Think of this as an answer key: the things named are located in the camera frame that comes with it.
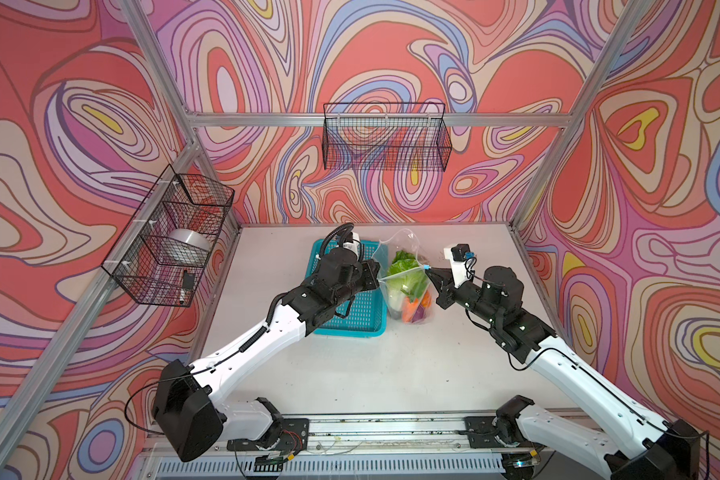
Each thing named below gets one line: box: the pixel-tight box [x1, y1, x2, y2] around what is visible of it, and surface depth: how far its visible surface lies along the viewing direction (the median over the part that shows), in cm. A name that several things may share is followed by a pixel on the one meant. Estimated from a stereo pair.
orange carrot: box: [402, 296, 419, 323], surface depth 82 cm
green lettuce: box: [386, 250, 427, 311], surface depth 81 cm
